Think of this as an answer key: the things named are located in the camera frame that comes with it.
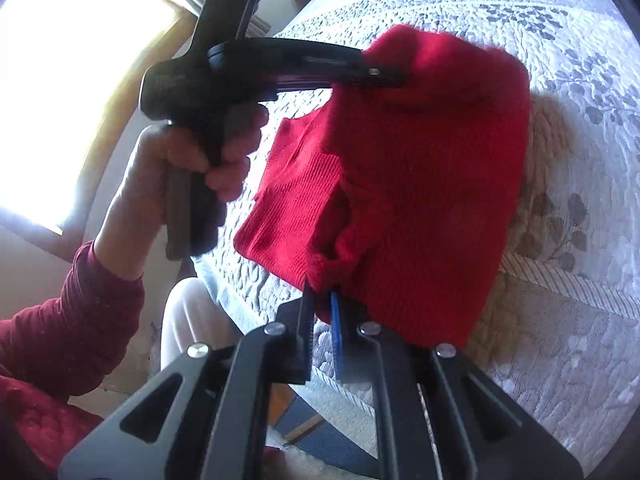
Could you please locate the red knit sweater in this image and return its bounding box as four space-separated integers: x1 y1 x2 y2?
233 26 530 347

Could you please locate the red sleeved left forearm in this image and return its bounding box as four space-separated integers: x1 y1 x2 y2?
1 244 144 401

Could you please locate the person's left hand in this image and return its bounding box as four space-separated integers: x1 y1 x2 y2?
93 103 269 281

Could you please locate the beige trouser leg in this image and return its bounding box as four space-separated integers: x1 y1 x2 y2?
160 278 241 370

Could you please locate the white quilted bedspread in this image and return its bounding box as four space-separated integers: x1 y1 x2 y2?
192 0 640 476

